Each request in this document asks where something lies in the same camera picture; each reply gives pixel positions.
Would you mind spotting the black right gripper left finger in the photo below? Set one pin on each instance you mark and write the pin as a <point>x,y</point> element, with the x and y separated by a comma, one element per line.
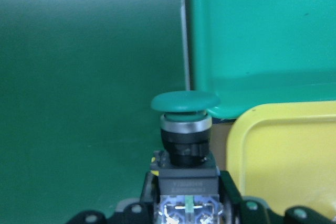
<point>149,197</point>

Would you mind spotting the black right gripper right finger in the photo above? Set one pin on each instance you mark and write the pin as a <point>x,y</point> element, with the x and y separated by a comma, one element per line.
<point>234,207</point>

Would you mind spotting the green push button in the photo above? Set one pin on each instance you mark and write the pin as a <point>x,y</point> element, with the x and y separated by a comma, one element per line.
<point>188,177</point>

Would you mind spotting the yellow tray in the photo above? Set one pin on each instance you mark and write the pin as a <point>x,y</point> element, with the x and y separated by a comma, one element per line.
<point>284,153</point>

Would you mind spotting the green tray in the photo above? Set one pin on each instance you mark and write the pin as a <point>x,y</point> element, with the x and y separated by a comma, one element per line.
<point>253,52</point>

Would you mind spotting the green conveyor belt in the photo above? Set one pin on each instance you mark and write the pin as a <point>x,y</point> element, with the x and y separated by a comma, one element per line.
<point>77,79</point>

